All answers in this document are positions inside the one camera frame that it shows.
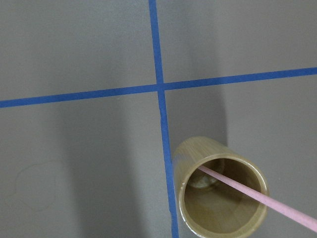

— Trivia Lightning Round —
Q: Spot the pink chopstick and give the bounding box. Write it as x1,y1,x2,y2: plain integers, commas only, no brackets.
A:
198,166,317,232

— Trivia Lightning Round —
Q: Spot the bamboo wooden cup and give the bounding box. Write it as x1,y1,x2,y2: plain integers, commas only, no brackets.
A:
172,136,269,238

